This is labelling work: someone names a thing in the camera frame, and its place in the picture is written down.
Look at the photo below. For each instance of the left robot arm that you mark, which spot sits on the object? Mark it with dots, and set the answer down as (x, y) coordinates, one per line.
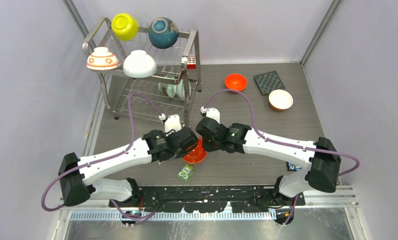
(83, 178)

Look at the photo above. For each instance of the orange plastic bowl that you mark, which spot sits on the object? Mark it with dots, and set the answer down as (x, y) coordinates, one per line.
(236, 81)
(196, 155)

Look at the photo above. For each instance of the metal two-tier dish rack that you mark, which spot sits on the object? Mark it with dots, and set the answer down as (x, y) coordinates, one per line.
(172, 68)

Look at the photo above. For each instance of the dark blue ceramic bowl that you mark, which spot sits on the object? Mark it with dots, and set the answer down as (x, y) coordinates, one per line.
(163, 33)

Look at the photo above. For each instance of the red white toy block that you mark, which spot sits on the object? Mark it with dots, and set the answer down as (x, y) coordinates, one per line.
(191, 63)

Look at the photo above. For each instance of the white bowl red pattern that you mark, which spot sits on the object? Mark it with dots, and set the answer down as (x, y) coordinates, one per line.
(102, 59)

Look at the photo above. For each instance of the blue owl puzzle piece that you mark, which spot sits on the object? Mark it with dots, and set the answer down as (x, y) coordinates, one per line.
(292, 167)

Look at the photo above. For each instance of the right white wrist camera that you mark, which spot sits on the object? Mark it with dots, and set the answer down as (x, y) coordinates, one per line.
(211, 113)

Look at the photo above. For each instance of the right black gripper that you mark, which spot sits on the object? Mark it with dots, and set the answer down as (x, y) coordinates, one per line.
(208, 147)

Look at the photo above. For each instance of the orange bowl white inside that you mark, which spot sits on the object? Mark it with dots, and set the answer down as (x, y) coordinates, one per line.
(280, 100)

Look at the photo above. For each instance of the dark grey studded baseplate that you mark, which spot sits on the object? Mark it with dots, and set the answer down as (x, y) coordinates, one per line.
(268, 82)

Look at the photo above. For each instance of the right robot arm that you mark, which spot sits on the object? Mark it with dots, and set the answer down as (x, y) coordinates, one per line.
(318, 160)

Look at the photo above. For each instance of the pale green ceramic bowl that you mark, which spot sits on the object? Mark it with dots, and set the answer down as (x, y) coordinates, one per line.
(167, 89)

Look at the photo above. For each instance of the plain white bowl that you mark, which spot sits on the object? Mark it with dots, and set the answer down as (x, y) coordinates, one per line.
(139, 64)

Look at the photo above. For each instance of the green owl puzzle piece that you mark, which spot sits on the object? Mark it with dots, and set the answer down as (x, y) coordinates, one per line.
(185, 172)

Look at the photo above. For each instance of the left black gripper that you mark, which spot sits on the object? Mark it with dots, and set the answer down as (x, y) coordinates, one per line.
(181, 153)

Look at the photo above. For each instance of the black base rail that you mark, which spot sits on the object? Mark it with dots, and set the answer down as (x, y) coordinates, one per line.
(205, 199)

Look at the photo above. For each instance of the yellow bowl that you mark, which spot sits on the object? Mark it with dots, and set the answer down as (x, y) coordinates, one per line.
(124, 26)

